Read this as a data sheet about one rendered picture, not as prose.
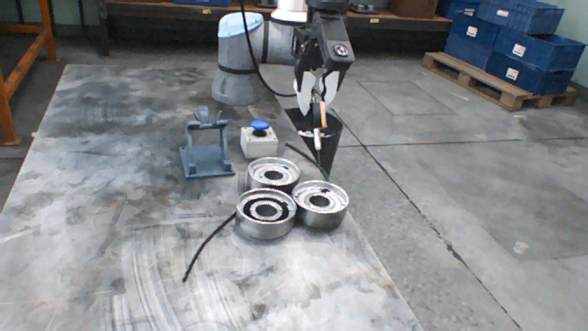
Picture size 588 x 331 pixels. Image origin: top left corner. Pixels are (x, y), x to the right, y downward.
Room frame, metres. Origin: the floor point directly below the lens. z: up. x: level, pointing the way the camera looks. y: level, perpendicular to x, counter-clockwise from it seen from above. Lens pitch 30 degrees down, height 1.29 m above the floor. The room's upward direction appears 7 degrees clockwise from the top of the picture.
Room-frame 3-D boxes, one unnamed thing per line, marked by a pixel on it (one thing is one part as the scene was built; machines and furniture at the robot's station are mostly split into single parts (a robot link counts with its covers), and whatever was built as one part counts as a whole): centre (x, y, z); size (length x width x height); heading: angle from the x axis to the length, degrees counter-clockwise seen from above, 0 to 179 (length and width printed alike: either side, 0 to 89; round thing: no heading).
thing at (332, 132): (1.94, -0.05, 0.21); 0.34 x 0.34 x 0.43
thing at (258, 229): (0.64, 0.04, 0.82); 0.10 x 0.10 x 0.04
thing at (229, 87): (1.22, 0.19, 0.85); 0.15 x 0.15 x 0.10
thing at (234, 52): (1.22, 0.18, 0.97); 0.13 x 0.12 x 0.14; 100
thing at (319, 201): (0.69, -0.06, 0.82); 0.10 x 0.10 x 0.04
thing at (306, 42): (0.81, -0.02, 1.11); 0.09 x 0.08 x 0.12; 23
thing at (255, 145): (0.91, 0.08, 0.82); 0.08 x 0.07 x 0.05; 20
